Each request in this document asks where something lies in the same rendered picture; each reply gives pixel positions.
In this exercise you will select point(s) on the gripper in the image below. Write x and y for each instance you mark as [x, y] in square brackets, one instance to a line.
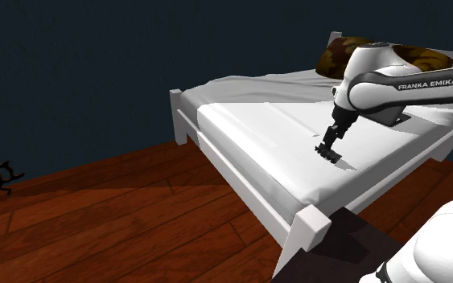
[343, 119]

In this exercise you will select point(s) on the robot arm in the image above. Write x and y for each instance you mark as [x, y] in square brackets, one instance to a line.
[371, 62]

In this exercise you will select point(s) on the white bed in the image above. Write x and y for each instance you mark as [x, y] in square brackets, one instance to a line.
[273, 156]

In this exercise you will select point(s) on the brown patterned pillow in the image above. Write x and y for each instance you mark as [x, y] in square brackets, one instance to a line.
[334, 59]

